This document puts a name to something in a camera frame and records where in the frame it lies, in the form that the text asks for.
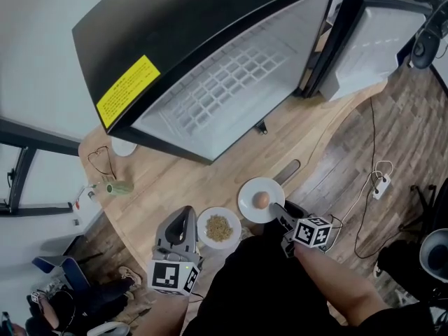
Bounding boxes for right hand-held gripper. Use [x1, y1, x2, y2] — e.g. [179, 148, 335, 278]
[268, 200, 333, 259]

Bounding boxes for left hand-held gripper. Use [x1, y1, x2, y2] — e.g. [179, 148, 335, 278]
[146, 205, 204, 297]

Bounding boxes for white grain plate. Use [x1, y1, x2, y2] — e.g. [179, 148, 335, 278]
[196, 206, 243, 250]

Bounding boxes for white egg plate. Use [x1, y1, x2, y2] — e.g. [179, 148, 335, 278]
[237, 176, 286, 223]

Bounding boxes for pile of brown grains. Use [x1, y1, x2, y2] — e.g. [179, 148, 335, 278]
[204, 214, 235, 241]

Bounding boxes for black mini fridge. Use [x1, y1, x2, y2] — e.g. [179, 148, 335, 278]
[71, 0, 434, 164]

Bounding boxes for person's right forearm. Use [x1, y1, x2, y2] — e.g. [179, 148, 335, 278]
[293, 245, 389, 328]

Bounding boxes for person's left forearm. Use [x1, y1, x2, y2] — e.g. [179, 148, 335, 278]
[134, 290, 192, 336]

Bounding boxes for green cup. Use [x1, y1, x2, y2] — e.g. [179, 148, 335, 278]
[105, 180, 135, 197]

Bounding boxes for person's black clothing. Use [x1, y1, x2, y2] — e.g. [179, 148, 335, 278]
[181, 234, 437, 336]

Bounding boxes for white power strip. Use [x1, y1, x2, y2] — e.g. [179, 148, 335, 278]
[372, 174, 392, 200]

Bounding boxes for thin brown-rimmed eyeglasses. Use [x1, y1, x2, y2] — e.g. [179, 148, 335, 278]
[87, 146, 118, 181]

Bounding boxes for blue chair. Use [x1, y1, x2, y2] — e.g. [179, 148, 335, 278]
[32, 255, 91, 295]

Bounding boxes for grey rounded shell device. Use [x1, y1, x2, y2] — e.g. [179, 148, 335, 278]
[87, 322, 130, 336]
[419, 227, 448, 280]

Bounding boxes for black office chair base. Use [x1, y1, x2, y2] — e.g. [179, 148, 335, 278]
[398, 183, 448, 307]

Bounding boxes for white cable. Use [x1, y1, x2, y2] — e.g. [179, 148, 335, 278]
[341, 160, 395, 223]

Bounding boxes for black floor cable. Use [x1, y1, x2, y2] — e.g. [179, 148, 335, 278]
[353, 96, 403, 258]

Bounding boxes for black-framed window with wide post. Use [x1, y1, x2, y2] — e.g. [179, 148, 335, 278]
[0, 115, 82, 218]

